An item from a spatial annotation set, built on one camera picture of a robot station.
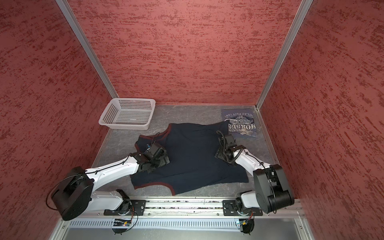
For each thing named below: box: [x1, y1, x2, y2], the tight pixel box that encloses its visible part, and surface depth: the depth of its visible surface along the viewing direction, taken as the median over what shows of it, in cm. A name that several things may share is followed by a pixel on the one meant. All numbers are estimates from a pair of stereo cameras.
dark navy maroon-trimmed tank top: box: [130, 122, 249, 196], surface depth 88 cm
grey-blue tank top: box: [221, 108, 258, 141], surface depth 109 cm
